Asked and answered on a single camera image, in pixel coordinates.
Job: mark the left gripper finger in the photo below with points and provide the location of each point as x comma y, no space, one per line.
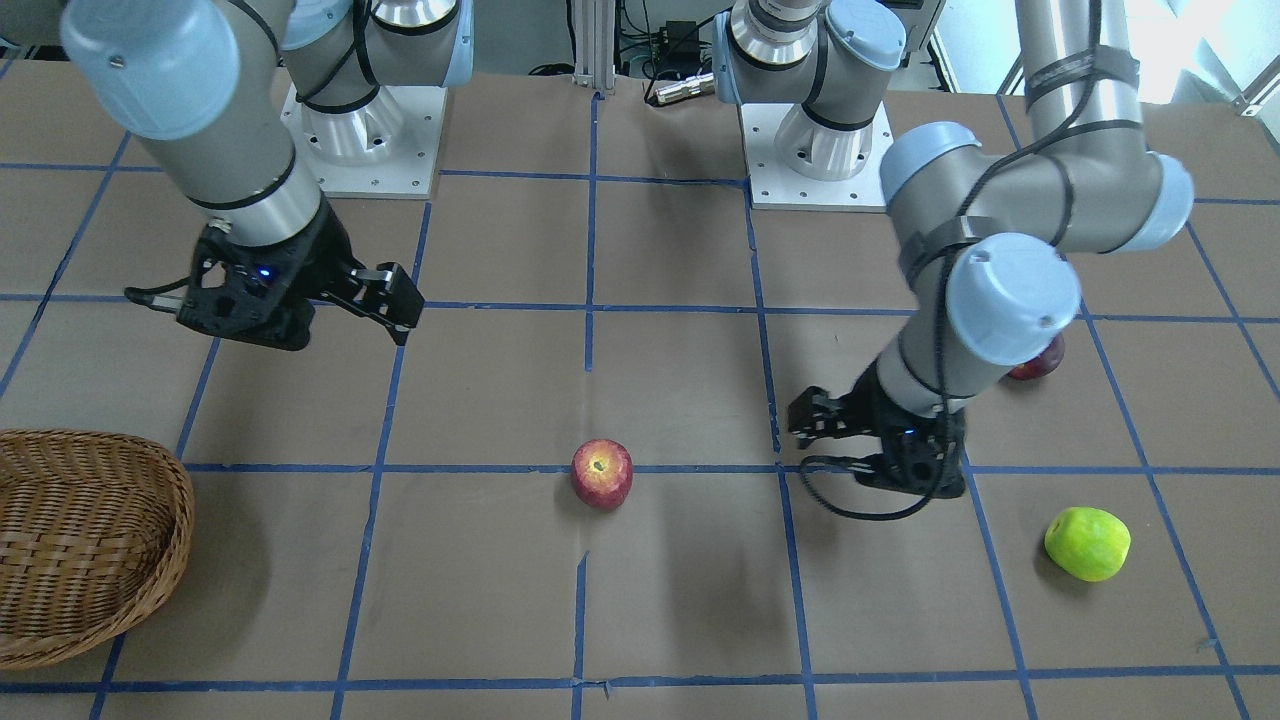
816,413

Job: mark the wicker basket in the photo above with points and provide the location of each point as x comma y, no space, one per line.
96,531

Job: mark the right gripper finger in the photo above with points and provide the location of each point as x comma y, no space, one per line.
386,295

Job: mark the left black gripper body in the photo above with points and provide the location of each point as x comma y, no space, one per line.
872,408

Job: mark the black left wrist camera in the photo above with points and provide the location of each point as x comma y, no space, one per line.
914,462

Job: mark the green apple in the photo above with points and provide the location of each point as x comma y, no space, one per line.
1089,544

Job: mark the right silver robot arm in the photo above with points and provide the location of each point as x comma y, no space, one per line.
261,112

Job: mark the red striped apple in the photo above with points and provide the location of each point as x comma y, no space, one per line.
602,473

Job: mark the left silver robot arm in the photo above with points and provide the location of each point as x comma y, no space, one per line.
983,239

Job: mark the aluminium frame post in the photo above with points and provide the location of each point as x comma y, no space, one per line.
594,26

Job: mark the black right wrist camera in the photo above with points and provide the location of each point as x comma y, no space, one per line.
233,302

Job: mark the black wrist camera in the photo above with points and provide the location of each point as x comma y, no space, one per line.
914,462
233,302

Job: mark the dark red apple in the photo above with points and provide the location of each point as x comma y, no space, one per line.
1046,362

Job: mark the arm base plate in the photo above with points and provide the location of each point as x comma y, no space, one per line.
387,150
822,160

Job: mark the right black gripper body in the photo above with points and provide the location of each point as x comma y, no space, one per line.
322,249

